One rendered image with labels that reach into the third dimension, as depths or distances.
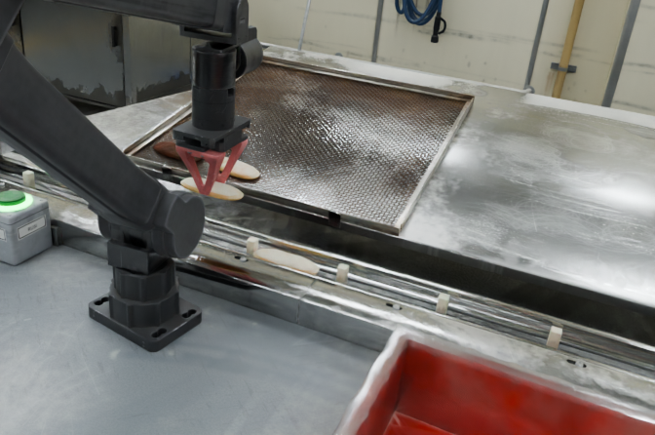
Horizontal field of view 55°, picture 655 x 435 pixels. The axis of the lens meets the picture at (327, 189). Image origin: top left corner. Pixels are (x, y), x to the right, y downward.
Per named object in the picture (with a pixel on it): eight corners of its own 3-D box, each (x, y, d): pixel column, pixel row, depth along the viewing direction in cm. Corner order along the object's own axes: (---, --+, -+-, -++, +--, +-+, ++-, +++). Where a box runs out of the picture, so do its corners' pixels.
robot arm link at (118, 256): (108, 275, 75) (148, 287, 74) (103, 199, 71) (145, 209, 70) (151, 242, 83) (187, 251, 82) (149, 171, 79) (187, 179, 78)
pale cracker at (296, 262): (248, 258, 88) (248, 252, 88) (260, 248, 92) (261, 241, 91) (312, 279, 85) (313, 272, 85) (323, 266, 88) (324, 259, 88)
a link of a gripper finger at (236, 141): (247, 184, 93) (250, 124, 89) (221, 203, 87) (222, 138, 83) (208, 174, 95) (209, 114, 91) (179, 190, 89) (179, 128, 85)
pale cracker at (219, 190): (174, 186, 90) (174, 179, 90) (189, 177, 94) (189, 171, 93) (235, 204, 87) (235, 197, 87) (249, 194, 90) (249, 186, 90)
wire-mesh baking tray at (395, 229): (119, 160, 107) (118, 152, 107) (259, 60, 146) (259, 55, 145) (398, 236, 91) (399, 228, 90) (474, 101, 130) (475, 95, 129)
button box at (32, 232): (-23, 273, 90) (-35, 204, 86) (20, 250, 97) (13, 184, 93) (19, 290, 88) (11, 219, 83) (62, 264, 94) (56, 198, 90)
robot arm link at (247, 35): (174, -11, 78) (237, -1, 76) (216, -19, 88) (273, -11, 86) (175, 83, 83) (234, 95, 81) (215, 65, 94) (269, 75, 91)
